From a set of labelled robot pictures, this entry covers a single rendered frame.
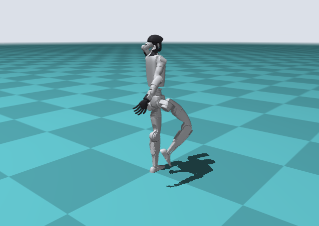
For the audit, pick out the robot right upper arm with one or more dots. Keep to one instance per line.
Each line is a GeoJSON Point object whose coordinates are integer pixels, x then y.
{"type": "Point", "coordinates": [161, 62]}

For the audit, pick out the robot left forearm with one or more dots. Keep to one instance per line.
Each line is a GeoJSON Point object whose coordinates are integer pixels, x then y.
{"type": "Point", "coordinates": [146, 47]}

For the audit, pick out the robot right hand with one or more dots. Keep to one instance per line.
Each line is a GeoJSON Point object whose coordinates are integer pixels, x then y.
{"type": "Point", "coordinates": [142, 105]}

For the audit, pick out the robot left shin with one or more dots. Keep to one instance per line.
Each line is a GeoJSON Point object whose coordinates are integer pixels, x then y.
{"type": "Point", "coordinates": [155, 150]}

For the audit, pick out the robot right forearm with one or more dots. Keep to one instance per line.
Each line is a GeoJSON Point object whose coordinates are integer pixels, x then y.
{"type": "Point", "coordinates": [154, 86]}

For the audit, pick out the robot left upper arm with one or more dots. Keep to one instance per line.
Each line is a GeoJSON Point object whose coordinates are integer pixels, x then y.
{"type": "Point", "coordinates": [153, 48]}

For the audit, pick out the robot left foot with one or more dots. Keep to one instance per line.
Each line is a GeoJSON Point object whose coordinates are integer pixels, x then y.
{"type": "Point", "coordinates": [153, 169]}

